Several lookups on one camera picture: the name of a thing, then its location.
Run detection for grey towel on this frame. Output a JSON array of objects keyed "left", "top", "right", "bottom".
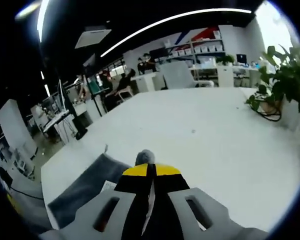
[{"left": 47, "top": 149, "right": 157, "bottom": 236}]

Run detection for small black round device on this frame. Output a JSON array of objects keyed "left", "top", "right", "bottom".
[{"left": 75, "top": 128, "right": 89, "bottom": 141}]

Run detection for white laptop stand cart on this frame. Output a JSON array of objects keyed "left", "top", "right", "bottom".
[{"left": 41, "top": 109, "right": 91, "bottom": 146}]

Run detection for white plastic chair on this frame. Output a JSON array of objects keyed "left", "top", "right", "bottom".
[{"left": 116, "top": 87, "right": 135, "bottom": 101}]

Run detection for white desk cabinet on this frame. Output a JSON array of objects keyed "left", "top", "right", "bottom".
[
  {"left": 217, "top": 66, "right": 235, "bottom": 88},
  {"left": 131, "top": 73, "right": 157, "bottom": 94}
]

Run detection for green screen panel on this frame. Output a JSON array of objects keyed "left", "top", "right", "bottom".
[{"left": 88, "top": 76, "right": 102, "bottom": 94}]

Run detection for white mesh office chair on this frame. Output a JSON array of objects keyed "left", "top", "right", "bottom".
[{"left": 159, "top": 61, "right": 215, "bottom": 90}]

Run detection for white partition panel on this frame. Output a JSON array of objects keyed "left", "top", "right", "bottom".
[{"left": 0, "top": 98, "right": 39, "bottom": 161}]

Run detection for small green desk plant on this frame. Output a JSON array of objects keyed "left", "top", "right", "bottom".
[{"left": 216, "top": 54, "right": 235, "bottom": 67}]

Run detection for shelf with white boxes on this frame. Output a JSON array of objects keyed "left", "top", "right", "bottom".
[{"left": 164, "top": 37, "right": 226, "bottom": 66}]

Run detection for black computer monitor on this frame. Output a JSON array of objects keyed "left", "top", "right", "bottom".
[{"left": 236, "top": 53, "right": 248, "bottom": 65}]

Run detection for ceiling air conditioner unit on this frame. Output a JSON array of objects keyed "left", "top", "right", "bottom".
[{"left": 74, "top": 27, "right": 113, "bottom": 50}]

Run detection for green potted plant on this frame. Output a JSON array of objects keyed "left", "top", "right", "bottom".
[{"left": 244, "top": 44, "right": 300, "bottom": 127}]

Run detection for long ceiling light strip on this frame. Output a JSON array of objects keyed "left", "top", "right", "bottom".
[
  {"left": 36, "top": 0, "right": 51, "bottom": 44},
  {"left": 100, "top": 8, "right": 253, "bottom": 58}
]

